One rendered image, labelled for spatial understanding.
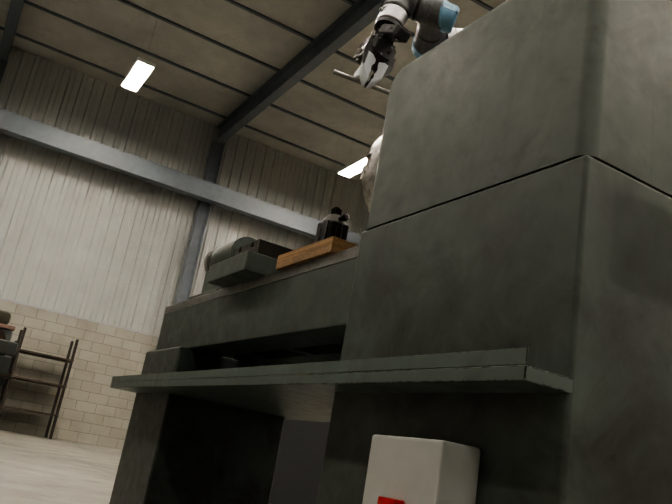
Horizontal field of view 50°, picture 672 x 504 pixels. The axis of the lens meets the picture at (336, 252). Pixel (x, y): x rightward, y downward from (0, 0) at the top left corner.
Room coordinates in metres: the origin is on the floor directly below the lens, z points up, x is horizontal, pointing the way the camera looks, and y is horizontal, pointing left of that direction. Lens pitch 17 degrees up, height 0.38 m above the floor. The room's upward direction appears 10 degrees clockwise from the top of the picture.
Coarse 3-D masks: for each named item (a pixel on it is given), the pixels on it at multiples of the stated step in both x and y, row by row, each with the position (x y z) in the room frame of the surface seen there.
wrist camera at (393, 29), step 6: (384, 24) 1.57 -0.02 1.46; (390, 24) 1.53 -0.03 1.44; (396, 24) 1.50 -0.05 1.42; (384, 30) 1.55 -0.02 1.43; (390, 30) 1.52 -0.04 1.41; (396, 30) 1.50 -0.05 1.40; (402, 30) 1.50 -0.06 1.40; (390, 36) 1.55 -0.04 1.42; (396, 36) 1.51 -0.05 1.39; (402, 36) 1.51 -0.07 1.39; (408, 36) 1.51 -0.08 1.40; (402, 42) 1.54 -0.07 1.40
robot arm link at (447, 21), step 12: (420, 0) 1.58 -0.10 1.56; (432, 0) 1.58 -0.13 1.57; (444, 0) 1.60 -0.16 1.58; (420, 12) 1.60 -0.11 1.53; (432, 12) 1.59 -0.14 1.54; (444, 12) 1.59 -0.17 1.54; (456, 12) 1.59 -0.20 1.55; (420, 24) 1.66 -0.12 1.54; (432, 24) 1.62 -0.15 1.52; (444, 24) 1.61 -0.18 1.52; (420, 36) 1.69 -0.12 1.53; (432, 36) 1.67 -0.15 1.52
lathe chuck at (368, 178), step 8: (376, 144) 1.59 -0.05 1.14; (368, 152) 1.61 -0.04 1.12; (376, 152) 1.57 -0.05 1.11; (376, 160) 1.56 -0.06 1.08; (376, 168) 1.56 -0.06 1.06; (368, 176) 1.59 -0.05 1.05; (368, 184) 1.59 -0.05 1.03; (368, 192) 1.60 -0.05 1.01; (368, 200) 1.61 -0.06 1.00; (368, 208) 1.62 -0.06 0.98
